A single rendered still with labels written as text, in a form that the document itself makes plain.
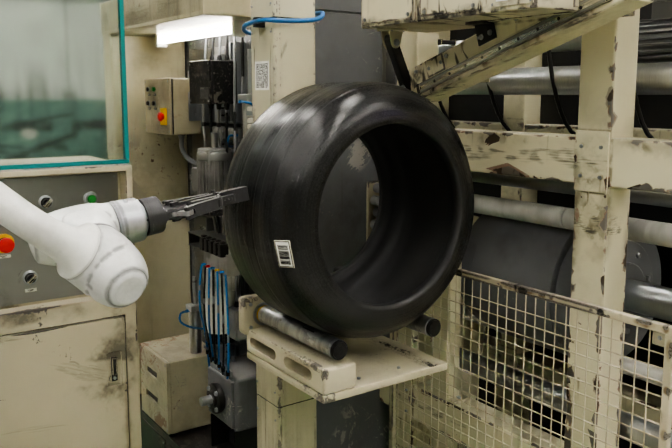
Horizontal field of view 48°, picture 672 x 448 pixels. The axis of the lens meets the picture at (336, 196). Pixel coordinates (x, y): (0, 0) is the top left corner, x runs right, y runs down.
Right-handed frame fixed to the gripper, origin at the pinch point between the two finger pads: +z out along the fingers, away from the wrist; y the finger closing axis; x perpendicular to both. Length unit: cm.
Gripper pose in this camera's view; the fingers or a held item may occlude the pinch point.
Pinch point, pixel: (232, 196)
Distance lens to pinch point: 160.1
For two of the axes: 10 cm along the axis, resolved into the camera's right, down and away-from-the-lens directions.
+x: 1.1, 9.7, 2.1
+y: -5.7, -1.1, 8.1
